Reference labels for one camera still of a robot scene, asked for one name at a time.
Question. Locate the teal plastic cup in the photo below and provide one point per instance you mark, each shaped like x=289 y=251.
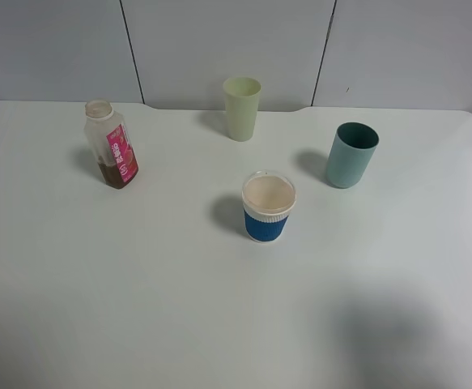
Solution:
x=352 y=149

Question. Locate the clear cup with blue sleeve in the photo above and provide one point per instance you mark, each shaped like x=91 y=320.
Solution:
x=268 y=198

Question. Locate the clear bottle with pink label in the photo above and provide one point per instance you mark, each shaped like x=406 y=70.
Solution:
x=108 y=139

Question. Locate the pale yellow plastic cup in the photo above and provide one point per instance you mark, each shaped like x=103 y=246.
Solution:
x=241 y=96

